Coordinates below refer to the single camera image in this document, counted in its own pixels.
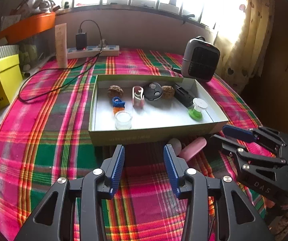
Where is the green white suction stand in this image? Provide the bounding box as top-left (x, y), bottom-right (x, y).
top-left (188, 98), bottom-right (208, 121)

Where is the yellow shoe box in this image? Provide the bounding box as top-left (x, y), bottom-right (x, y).
top-left (0, 54), bottom-right (23, 109)

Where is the walnut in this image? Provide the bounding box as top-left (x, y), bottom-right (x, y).
top-left (107, 85), bottom-right (124, 99)
top-left (161, 85), bottom-right (175, 100)

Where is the pink clip holder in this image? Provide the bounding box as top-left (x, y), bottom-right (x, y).
top-left (132, 86), bottom-right (145, 109)

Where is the black round key fob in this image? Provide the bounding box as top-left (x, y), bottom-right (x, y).
top-left (143, 82), bottom-right (163, 101)

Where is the pink cosmetic tube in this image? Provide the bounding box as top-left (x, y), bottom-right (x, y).
top-left (55, 23), bottom-right (68, 68)

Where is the blue orange knitted toy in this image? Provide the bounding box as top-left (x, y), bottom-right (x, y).
top-left (112, 96), bottom-right (125, 114)

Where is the yellow heart pattern curtain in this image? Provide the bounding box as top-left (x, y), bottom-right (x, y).
top-left (215, 0), bottom-right (275, 93)

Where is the pink oblong case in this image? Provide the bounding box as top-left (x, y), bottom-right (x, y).
top-left (178, 137), bottom-right (207, 162)

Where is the black rectangular battery case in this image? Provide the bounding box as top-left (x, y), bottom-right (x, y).
top-left (173, 84), bottom-right (195, 108)

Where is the white green cardboard tray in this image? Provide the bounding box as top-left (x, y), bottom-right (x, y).
top-left (88, 75), bottom-right (228, 146)

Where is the grey black space heater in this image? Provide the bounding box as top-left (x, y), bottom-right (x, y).
top-left (181, 36), bottom-right (220, 82)

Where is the white power strip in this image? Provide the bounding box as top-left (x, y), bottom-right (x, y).
top-left (67, 45), bottom-right (120, 59)

